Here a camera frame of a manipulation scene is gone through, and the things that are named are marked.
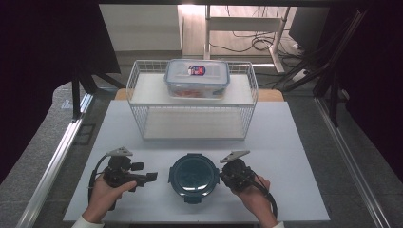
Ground white cabinet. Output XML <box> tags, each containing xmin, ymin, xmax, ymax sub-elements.
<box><xmin>99</xmin><ymin>3</ymin><xmax>183</xmax><ymax>52</ymax></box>

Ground white power strip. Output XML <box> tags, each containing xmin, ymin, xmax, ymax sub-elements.
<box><xmin>290</xmin><ymin>66</ymin><xmax>309</xmax><ymax>84</ymax></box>

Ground white desk frame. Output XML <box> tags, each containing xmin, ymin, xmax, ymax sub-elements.
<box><xmin>203</xmin><ymin>4</ymin><xmax>292</xmax><ymax>75</ymax></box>

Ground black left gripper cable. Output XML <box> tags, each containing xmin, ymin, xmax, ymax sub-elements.
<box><xmin>87</xmin><ymin>153</ymin><xmax>117</xmax><ymax>212</ymax></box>

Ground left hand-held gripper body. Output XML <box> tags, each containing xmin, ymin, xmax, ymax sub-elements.
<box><xmin>104</xmin><ymin>146</ymin><xmax>148</xmax><ymax>193</ymax></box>

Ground person's left hand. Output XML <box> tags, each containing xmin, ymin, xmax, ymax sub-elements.
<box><xmin>83</xmin><ymin>175</ymin><xmax>138</xmax><ymax>224</ymax></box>

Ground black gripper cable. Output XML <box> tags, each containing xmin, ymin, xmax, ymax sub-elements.
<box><xmin>252</xmin><ymin>172</ymin><xmax>279</xmax><ymax>220</ymax></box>
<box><xmin>87</xmin><ymin>153</ymin><xmax>117</xmax><ymax>212</ymax></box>

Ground black metal stand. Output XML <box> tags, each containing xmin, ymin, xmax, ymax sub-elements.
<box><xmin>70</xmin><ymin>61</ymin><xmax>126</xmax><ymax>124</ymax></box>
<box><xmin>313</xmin><ymin>67</ymin><xmax>350</xmax><ymax>128</ymax></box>

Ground black curtain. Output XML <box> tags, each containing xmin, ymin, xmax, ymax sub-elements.
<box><xmin>317</xmin><ymin>0</ymin><xmax>403</xmax><ymax>184</ymax></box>
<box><xmin>0</xmin><ymin>0</ymin><xmax>122</xmax><ymax>185</ymax></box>

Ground round dark blue-rimmed lid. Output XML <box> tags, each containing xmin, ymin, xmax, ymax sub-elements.
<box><xmin>167</xmin><ymin>153</ymin><xmax>221</xmax><ymax>205</ymax></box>

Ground white two-tier wire rack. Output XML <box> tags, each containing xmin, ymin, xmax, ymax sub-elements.
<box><xmin>125</xmin><ymin>59</ymin><xmax>259</xmax><ymax>142</ymax></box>

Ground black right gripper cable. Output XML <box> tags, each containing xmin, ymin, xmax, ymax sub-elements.
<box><xmin>252</xmin><ymin>172</ymin><xmax>279</xmax><ymax>220</ymax></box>

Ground aluminium rail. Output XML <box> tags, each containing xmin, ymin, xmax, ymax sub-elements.
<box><xmin>313</xmin><ymin>96</ymin><xmax>393</xmax><ymax>228</ymax></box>
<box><xmin>15</xmin><ymin>92</ymin><xmax>95</xmax><ymax>228</ymax></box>

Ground clear rectangular food container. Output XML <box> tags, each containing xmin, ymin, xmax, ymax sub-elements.
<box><xmin>163</xmin><ymin>58</ymin><xmax>231</xmax><ymax>100</ymax></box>

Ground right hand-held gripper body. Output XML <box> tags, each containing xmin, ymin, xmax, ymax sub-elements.
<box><xmin>219</xmin><ymin>150</ymin><xmax>256</xmax><ymax>194</ymax></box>

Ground black floor cables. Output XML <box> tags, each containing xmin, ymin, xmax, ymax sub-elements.
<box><xmin>209</xmin><ymin>5</ymin><xmax>306</xmax><ymax>60</ymax></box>

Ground person's right hand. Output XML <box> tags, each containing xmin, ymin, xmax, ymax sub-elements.
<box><xmin>232</xmin><ymin>175</ymin><xmax>275</xmax><ymax>222</ymax></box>

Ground wooden table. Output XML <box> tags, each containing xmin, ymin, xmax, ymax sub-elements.
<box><xmin>113</xmin><ymin>88</ymin><xmax>285</xmax><ymax>103</ymax></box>

